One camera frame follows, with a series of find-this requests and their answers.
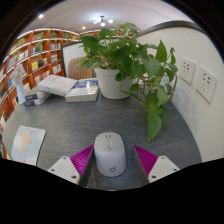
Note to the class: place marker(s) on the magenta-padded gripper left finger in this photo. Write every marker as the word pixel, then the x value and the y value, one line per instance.
pixel 81 160

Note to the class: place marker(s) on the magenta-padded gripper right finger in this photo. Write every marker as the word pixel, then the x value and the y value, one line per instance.
pixel 146 160

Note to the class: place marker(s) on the light grey computer mouse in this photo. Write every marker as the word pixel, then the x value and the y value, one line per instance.
pixel 110 156

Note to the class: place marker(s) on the pastel printed mouse pad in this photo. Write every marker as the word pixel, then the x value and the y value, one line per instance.
pixel 26 143

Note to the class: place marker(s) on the white desk partition panel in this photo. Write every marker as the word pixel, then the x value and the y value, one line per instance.
pixel 200 126

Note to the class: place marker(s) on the blue and white book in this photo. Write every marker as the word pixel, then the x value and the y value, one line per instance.
pixel 83 91

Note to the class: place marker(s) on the dark hardcover book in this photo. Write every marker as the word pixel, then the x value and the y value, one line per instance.
pixel 33 96
pixel 38 101

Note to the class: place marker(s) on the thick white book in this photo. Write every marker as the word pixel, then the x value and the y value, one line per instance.
pixel 56 84

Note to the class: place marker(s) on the green plant in white pot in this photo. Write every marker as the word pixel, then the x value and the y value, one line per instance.
pixel 111 83

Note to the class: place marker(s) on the tan upholstered chair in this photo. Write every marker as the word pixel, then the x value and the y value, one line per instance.
pixel 78 71

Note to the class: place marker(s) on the orange wooden bookshelf unit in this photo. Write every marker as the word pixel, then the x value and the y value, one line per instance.
pixel 40 53

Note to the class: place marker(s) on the ceiling chandelier lamp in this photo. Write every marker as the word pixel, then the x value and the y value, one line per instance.
pixel 102 21

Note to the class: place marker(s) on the recessed ceiling lights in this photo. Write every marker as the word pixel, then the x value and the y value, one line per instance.
pixel 40 15

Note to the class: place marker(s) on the white wall socket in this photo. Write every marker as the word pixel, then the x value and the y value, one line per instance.
pixel 187 70
pixel 206 84

